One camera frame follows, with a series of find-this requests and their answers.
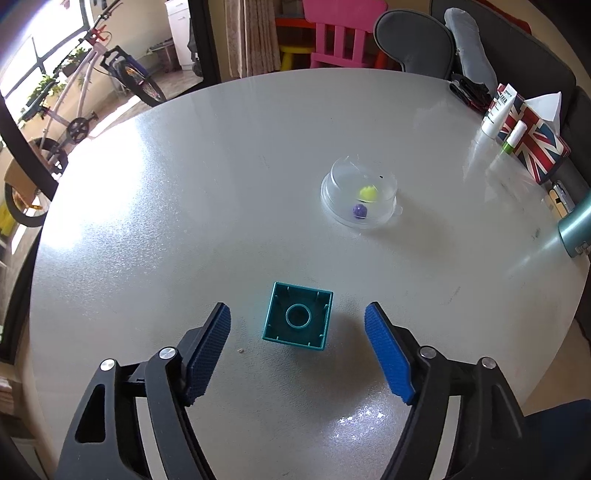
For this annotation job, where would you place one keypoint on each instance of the white bicycle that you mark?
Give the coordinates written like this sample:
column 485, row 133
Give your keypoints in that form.
column 83, row 87

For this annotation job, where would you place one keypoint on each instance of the pink child chair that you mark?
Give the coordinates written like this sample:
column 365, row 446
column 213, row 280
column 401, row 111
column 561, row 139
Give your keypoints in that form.
column 344, row 32

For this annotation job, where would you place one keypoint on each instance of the yellow stool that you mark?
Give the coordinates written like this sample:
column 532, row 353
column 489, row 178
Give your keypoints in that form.
column 298, row 53

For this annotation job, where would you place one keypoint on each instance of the yellow pompom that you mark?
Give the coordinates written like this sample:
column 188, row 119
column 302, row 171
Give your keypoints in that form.
column 368, row 193

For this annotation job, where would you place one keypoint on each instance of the dark grey sofa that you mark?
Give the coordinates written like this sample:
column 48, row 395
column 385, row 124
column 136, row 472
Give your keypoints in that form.
column 521, row 46

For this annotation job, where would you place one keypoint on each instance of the clear plastic dome bowl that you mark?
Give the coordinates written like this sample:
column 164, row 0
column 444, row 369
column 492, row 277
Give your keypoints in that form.
column 341, row 180

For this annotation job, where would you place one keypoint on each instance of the flag print tissue box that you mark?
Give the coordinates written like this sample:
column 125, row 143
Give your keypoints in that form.
column 538, row 147

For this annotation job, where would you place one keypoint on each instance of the small white green tube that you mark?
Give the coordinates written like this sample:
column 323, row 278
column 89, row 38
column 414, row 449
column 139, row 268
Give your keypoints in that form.
column 515, row 136

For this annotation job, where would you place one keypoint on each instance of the purple pompom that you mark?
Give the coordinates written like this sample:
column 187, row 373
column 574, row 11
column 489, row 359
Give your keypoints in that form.
column 360, row 211

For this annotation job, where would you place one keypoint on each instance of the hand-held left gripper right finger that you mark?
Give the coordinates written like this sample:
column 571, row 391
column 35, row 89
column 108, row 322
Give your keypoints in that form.
column 388, row 355

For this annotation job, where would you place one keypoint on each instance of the white cream tube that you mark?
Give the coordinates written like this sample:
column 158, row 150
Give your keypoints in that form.
column 496, row 113

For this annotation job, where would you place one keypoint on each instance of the white tissue sheet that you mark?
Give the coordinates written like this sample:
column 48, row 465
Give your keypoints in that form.
column 547, row 106

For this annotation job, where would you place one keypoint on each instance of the grey chair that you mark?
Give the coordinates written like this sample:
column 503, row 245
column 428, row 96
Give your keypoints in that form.
column 411, row 41

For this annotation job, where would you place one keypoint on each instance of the yellow crate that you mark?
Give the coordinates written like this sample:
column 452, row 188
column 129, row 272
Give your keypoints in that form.
column 5, row 219

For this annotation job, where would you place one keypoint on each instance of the green potted plants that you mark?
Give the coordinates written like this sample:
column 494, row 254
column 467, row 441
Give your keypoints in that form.
column 41, row 87

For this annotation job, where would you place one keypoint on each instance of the small silver yellow device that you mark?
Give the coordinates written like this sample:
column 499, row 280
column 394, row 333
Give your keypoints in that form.
column 561, row 201

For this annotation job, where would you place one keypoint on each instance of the person's navy trouser leg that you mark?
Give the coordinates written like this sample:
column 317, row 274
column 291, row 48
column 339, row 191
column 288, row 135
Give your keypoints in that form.
column 558, row 443

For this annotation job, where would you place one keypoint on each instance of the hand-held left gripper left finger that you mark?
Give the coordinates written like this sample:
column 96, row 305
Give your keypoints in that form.
column 207, row 355

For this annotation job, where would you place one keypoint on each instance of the teal toy block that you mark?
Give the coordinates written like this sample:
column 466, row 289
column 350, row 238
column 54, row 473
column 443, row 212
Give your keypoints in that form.
column 277, row 323

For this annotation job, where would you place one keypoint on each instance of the cardboard box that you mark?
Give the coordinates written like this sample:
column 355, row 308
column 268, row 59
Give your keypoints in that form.
column 21, row 180

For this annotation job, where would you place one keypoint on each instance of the low shoe rack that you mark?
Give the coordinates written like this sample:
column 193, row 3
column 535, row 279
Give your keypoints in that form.
column 161, row 57

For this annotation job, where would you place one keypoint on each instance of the white cabinet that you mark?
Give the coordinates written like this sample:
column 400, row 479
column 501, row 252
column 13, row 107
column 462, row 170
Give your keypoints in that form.
column 180, row 32

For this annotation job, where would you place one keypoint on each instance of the teal thermos bottle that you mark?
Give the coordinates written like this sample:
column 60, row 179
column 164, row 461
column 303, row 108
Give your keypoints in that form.
column 577, row 226

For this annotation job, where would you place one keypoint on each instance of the beige patterned curtain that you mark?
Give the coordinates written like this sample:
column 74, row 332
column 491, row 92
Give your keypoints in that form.
column 254, row 37

